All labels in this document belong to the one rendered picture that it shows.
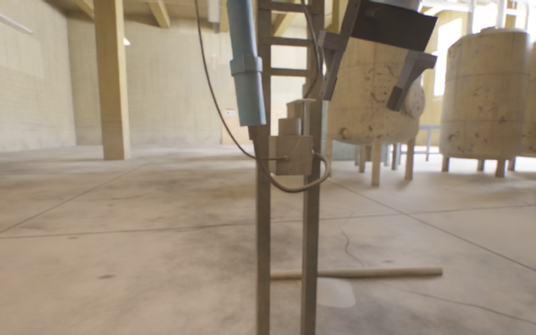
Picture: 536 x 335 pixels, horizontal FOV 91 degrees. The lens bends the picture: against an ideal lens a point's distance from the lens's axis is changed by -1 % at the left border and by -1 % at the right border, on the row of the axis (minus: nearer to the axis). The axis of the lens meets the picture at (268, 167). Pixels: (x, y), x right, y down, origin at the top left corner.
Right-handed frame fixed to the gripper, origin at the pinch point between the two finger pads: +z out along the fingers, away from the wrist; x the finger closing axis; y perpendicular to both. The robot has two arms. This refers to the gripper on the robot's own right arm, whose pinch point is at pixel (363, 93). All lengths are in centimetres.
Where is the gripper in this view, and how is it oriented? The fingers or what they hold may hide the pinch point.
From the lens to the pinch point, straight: 51.4
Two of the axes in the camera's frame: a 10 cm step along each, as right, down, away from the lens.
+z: -1.8, 8.5, 4.9
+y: 1.1, 5.1, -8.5
